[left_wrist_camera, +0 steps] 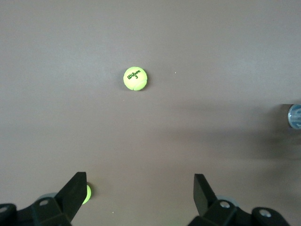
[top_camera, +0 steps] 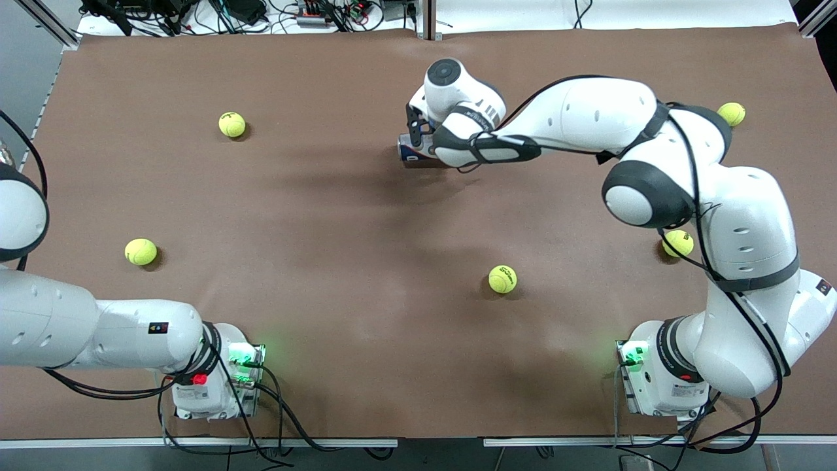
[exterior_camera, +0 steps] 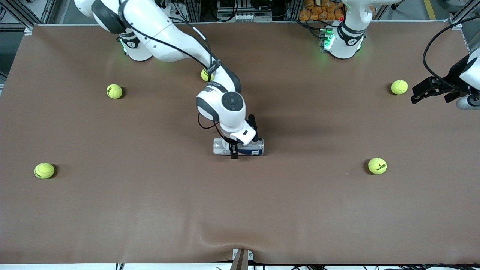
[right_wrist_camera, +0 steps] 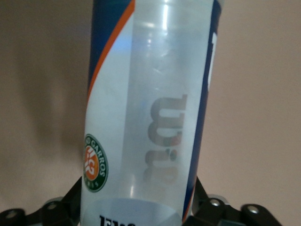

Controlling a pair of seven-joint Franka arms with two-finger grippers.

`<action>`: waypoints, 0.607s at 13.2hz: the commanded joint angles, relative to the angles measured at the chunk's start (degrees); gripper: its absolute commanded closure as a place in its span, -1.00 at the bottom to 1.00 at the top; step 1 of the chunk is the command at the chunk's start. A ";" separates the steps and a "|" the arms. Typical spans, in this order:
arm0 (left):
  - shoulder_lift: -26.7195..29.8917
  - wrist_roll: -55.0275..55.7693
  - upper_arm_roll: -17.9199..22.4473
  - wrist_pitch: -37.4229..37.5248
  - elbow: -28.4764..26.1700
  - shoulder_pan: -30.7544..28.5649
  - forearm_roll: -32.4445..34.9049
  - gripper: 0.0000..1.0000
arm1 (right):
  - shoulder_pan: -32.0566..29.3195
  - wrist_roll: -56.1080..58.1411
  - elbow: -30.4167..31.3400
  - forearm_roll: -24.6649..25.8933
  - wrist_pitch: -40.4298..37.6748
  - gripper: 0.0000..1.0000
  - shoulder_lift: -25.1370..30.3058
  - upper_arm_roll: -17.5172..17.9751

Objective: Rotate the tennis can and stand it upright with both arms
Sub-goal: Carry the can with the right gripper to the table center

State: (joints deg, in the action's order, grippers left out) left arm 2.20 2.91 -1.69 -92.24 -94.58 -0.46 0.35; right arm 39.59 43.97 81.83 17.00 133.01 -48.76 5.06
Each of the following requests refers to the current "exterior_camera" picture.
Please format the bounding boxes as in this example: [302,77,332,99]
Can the clear Wilson tennis ball can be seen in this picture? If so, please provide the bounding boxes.
[213,137,265,157]

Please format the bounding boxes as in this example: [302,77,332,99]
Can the brown table cover mat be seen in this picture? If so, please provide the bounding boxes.
[0,23,480,265]

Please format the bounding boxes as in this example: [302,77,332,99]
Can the green-lit control board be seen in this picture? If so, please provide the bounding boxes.
[319,27,335,52]

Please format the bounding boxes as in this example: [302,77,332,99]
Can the white power strip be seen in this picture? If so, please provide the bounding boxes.
[217,12,273,22]

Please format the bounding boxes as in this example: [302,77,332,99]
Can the orange snack packets pile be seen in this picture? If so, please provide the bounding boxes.
[299,0,345,21]

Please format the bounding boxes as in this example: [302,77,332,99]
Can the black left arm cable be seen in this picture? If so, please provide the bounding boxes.
[422,16,480,93]

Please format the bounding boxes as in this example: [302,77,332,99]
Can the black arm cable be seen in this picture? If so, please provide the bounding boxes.
[118,0,240,150]
[422,16,480,93]

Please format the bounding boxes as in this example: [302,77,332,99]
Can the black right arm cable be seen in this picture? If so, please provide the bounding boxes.
[118,0,240,150]

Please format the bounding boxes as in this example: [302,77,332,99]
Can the aluminium frame strut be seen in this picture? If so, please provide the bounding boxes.
[448,0,480,30]
[0,0,57,30]

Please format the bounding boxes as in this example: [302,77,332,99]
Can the silver metal clamp bracket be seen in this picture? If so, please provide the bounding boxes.
[232,248,254,261]

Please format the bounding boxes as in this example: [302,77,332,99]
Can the brown wooden post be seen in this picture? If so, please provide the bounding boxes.
[229,249,249,270]

